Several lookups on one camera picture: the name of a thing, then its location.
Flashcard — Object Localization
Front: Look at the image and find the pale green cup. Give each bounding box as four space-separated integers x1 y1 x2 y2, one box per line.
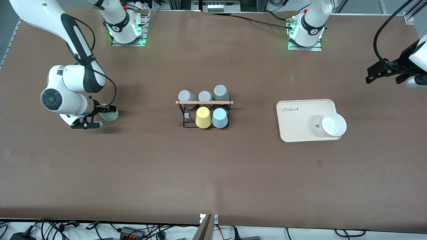
99 104 119 122

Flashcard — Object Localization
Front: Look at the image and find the light blue cup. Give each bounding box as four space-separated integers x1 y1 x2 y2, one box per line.
212 108 229 129

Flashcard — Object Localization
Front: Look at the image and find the white bowl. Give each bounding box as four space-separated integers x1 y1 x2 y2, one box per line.
319 113 347 138

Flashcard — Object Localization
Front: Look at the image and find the grey cup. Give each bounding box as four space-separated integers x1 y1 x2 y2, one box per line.
178 90 198 109
213 85 230 102
198 91 213 108

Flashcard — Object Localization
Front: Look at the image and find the cream plastic tray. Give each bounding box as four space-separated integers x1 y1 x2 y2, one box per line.
276 99 342 143

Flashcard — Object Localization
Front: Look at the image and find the yellow cup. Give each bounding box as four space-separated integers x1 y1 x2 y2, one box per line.
195 107 212 129

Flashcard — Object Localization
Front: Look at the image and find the black orange terminal block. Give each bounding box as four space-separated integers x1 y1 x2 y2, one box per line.
119 227 146 240

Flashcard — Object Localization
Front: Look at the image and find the black power adapter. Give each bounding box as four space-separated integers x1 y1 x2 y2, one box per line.
10 232 36 240

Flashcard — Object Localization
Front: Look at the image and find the white power strip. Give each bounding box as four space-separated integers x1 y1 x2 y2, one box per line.
207 1 240 13

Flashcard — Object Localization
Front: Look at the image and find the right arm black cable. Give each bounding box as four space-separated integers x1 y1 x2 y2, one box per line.
67 15 117 107

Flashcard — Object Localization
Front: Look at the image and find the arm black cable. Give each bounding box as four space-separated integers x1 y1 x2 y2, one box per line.
67 15 117 107
373 0 415 64

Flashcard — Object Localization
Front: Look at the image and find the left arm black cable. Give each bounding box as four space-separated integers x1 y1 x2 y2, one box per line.
373 0 415 64

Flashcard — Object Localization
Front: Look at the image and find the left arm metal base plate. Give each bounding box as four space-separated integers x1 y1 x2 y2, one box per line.
288 17 323 51

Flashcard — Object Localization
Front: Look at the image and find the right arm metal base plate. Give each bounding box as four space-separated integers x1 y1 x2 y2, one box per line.
111 10 149 46

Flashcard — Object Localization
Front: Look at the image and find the black wire cup rack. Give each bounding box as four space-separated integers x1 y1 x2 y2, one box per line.
176 100 234 129

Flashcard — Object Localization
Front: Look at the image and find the black table cable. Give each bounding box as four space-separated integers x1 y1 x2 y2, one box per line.
230 11 296 30

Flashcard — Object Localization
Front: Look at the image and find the grey metal post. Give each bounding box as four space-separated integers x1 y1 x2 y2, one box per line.
192 214 214 240

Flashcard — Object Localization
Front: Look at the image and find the black cable loop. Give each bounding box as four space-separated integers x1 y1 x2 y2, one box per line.
335 229 366 237

